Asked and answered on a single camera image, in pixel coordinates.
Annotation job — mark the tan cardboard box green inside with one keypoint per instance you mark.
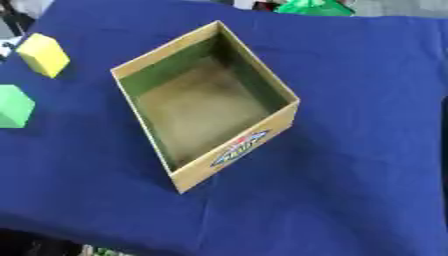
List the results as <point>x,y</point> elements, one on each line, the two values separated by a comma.
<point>204,103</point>

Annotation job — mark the green plastic bag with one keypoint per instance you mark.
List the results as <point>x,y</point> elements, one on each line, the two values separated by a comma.
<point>314,7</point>

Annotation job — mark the yellow block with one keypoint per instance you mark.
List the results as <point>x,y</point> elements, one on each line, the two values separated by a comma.
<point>43,54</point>

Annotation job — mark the green block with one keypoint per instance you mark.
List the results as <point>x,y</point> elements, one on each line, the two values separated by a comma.
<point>13,106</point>

